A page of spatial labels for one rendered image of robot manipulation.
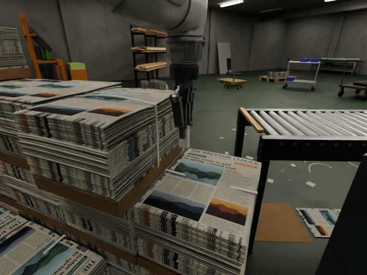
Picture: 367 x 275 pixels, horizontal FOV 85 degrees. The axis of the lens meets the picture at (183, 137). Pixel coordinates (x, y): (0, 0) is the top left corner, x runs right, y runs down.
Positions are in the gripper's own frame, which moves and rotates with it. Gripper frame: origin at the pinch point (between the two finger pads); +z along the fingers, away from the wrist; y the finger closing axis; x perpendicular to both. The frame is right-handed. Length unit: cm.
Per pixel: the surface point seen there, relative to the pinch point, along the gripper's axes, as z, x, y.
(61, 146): -3.5, -19.6, 23.3
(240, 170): 13.2, 16.1, -9.9
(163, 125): -2.5, -7.1, -0.4
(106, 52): -14, -611, -626
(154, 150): 3.1, -6.7, 5.9
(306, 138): 16, 40, -56
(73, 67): 25, -547, -411
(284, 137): 16, 31, -53
